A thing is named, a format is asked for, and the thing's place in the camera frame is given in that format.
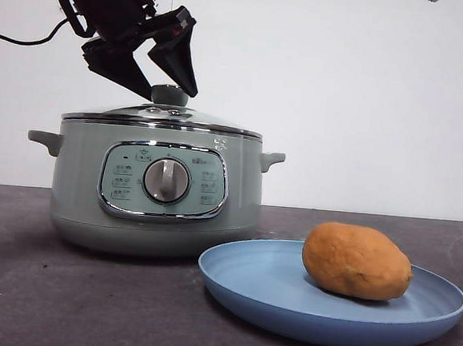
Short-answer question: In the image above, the glass lid with green knob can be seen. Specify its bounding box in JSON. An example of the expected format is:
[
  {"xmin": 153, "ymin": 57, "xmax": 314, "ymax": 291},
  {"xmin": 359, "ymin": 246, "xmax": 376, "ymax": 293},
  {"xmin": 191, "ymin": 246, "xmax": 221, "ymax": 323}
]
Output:
[{"xmin": 61, "ymin": 76, "xmax": 266, "ymax": 138}]

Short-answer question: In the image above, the brown potato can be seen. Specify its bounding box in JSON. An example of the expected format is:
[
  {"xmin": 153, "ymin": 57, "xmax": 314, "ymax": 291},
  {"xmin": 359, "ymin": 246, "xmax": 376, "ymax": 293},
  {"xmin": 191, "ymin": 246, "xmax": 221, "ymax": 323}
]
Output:
[{"xmin": 299, "ymin": 220, "xmax": 417, "ymax": 304}]

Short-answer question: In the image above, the pale green electric steamer pot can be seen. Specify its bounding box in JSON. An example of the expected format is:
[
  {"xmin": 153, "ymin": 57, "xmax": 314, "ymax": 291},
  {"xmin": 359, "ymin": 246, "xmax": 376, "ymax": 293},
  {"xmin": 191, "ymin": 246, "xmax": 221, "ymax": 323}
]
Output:
[{"xmin": 18, "ymin": 113, "xmax": 288, "ymax": 268}]

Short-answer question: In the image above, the blue round plate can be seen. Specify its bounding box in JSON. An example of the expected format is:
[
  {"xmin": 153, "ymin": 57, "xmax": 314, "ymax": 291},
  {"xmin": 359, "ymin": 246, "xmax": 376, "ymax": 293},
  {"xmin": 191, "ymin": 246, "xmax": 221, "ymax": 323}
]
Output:
[{"xmin": 191, "ymin": 233, "xmax": 463, "ymax": 346}]

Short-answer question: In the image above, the black cable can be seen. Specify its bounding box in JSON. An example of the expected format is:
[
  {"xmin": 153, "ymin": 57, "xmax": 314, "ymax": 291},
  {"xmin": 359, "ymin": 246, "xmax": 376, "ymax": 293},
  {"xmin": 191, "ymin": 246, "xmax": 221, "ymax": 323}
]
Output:
[{"xmin": 0, "ymin": 13, "xmax": 74, "ymax": 49}]

